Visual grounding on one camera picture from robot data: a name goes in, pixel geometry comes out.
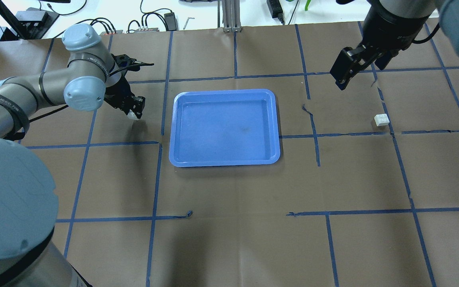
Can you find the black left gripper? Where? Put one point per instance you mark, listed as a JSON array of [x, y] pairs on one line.
[[116, 92]]

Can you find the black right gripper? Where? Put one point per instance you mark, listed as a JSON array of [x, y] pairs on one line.
[[385, 32]]

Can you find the white block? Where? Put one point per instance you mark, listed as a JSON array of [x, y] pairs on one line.
[[381, 120], [132, 116]]

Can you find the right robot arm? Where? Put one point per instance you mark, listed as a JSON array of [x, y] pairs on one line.
[[392, 26]]

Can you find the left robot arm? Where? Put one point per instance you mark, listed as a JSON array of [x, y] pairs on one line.
[[28, 204]]

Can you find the blue plastic tray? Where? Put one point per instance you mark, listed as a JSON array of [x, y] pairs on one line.
[[224, 128]]

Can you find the black power adapter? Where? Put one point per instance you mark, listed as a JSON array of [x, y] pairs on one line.
[[170, 21]]

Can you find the brown paper table cover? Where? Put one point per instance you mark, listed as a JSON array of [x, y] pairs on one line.
[[347, 204]]

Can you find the aluminium frame post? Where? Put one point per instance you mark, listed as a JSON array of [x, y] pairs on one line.
[[231, 21]]

